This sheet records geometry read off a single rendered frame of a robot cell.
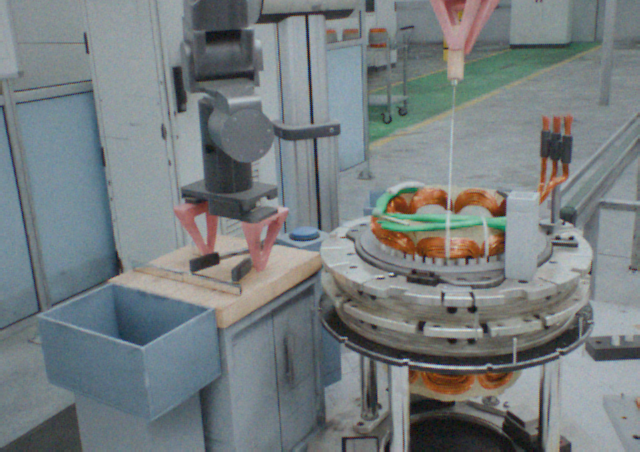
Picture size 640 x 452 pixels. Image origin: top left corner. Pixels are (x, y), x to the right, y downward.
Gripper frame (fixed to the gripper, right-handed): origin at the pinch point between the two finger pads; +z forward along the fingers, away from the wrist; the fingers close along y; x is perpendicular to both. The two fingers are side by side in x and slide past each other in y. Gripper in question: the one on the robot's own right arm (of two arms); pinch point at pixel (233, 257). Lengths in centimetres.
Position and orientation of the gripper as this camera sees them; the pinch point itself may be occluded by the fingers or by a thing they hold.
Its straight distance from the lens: 87.9
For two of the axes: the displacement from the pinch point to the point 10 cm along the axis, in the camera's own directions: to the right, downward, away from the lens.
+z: 0.2, 9.5, 3.1
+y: 8.4, 1.5, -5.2
